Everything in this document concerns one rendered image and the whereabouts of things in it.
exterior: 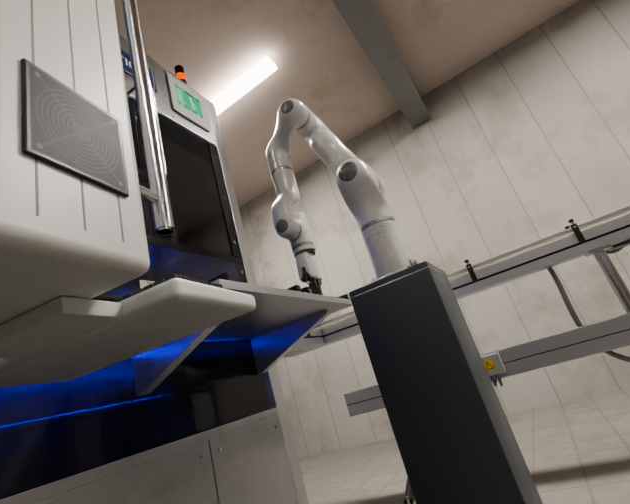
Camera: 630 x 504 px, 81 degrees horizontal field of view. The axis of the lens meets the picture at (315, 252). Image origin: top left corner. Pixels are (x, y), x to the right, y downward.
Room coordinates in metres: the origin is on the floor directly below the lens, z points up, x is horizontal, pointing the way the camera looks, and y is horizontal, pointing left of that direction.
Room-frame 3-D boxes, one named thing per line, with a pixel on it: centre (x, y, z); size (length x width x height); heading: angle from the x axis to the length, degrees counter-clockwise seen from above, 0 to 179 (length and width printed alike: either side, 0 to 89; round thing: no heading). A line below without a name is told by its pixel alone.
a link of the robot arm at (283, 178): (1.24, 0.05, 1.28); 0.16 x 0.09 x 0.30; 155
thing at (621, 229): (1.99, -0.53, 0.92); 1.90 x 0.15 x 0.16; 66
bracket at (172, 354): (0.89, 0.37, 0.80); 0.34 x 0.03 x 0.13; 66
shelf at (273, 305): (1.12, 0.28, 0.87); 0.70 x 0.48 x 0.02; 156
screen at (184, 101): (1.32, 0.36, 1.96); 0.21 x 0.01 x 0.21; 156
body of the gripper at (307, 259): (1.27, 0.04, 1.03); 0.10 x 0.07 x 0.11; 156
